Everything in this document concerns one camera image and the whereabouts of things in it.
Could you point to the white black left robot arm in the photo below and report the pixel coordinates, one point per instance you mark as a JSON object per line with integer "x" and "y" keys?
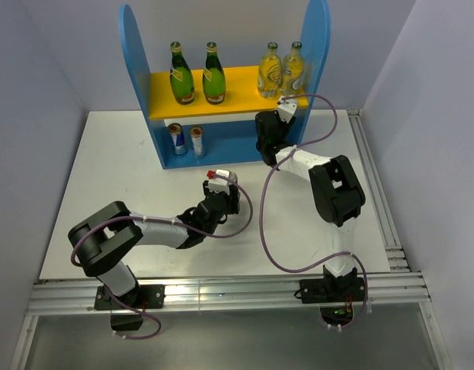
{"x": 101, "y": 241}

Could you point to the blue silver energy can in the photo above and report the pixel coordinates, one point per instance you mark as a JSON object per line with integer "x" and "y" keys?
{"x": 196, "y": 139}
{"x": 175, "y": 131}

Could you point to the green glass bottle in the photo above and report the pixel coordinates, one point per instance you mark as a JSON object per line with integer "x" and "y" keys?
{"x": 181, "y": 78}
{"x": 214, "y": 81}

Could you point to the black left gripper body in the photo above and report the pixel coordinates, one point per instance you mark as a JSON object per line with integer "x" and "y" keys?
{"x": 230, "y": 207}

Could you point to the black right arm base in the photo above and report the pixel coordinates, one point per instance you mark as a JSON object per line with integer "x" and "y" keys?
{"x": 326, "y": 290}

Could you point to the blue and yellow shelf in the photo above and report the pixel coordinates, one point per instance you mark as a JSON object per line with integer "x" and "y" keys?
{"x": 229, "y": 132}

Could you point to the aluminium rail frame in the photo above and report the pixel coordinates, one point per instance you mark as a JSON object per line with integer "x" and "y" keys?
{"x": 226, "y": 306}

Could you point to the black yellow tonic can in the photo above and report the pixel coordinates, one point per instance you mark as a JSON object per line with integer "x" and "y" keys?
{"x": 232, "y": 186}

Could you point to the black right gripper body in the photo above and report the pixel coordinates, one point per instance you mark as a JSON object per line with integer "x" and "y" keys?
{"x": 284, "y": 128}

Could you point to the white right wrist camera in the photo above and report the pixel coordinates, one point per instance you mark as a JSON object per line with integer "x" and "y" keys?
{"x": 286, "y": 108}

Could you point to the clear yellow glass bottle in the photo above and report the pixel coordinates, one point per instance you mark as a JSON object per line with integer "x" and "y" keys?
{"x": 269, "y": 72}
{"x": 292, "y": 70}

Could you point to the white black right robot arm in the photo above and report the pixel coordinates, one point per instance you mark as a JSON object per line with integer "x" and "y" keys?
{"x": 337, "y": 194}

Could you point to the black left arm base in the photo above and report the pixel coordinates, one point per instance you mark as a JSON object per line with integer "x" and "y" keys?
{"x": 141, "y": 298}

